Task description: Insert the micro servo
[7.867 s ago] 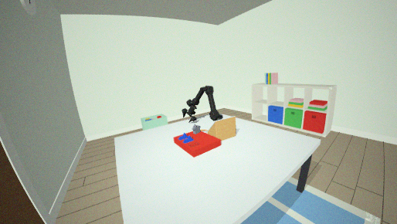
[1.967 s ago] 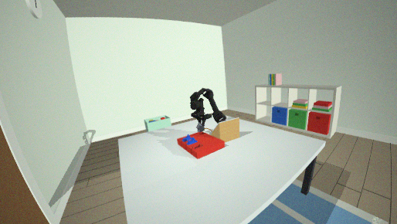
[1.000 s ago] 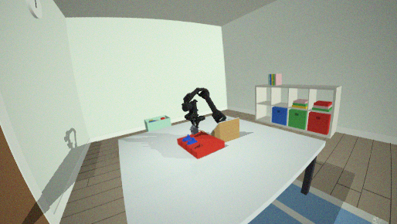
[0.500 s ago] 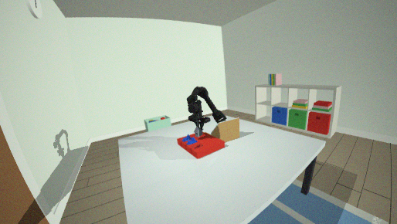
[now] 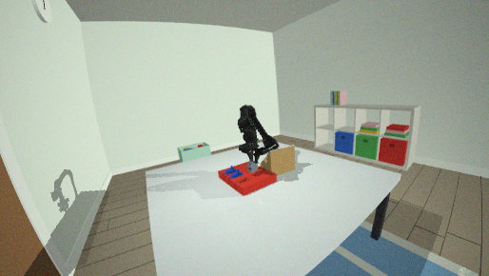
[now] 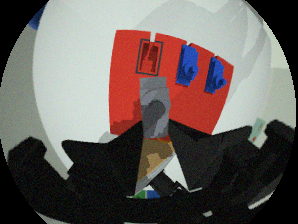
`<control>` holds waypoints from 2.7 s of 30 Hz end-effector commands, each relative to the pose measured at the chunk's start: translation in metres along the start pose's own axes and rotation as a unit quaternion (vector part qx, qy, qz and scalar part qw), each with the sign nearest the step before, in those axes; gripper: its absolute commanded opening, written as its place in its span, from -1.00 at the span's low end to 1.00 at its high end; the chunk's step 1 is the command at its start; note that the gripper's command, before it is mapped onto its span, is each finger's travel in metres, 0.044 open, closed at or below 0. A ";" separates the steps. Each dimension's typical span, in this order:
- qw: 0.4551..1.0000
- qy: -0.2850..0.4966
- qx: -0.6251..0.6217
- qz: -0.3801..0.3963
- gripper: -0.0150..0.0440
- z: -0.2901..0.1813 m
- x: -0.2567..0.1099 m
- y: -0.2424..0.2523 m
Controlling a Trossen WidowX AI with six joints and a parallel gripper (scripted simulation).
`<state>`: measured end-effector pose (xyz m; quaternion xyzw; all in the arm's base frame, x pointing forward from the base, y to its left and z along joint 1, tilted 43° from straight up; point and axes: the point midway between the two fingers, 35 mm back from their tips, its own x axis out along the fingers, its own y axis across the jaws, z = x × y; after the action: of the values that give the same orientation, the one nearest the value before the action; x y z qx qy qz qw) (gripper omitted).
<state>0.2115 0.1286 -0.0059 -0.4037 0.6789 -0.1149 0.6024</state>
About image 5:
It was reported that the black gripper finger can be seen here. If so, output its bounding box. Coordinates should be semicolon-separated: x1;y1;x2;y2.
247;150;254;161
253;153;261;164

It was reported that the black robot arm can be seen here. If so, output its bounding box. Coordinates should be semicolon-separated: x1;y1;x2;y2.
238;105;280;153

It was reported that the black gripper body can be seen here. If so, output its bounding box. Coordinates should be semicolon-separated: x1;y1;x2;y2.
252;137;268;155

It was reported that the red flat deck plate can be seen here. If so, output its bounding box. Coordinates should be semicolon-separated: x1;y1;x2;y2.
218;162;277;196

